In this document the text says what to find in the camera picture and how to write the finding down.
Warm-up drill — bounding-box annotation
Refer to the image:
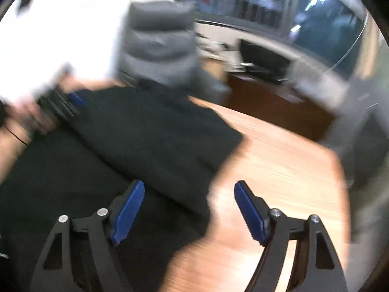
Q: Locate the black fleece jacket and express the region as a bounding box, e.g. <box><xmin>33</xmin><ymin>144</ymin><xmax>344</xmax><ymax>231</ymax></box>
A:
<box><xmin>1</xmin><ymin>85</ymin><xmax>243</xmax><ymax>291</ymax></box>

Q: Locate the person left forearm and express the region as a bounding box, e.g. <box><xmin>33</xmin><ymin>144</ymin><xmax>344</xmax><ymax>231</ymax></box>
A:
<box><xmin>0</xmin><ymin>119</ymin><xmax>31</xmax><ymax>183</ymax></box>

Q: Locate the person left hand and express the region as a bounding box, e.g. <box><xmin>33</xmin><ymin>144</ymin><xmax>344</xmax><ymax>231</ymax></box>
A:
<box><xmin>5</xmin><ymin>99</ymin><xmax>57</xmax><ymax>134</ymax></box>

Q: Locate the grey leather armchair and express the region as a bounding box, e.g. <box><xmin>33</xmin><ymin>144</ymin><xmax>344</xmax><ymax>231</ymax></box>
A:
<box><xmin>116</xmin><ymin>1</ymin><xmax>230</xmax><ymax>103</ymax></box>

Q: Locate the dark wooden cabinet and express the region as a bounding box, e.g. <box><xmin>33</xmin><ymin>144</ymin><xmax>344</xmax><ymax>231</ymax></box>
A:
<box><xmin>225</xmin><ymin>73</ymin><xmax>336</xmax><ymax>142</ymax></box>

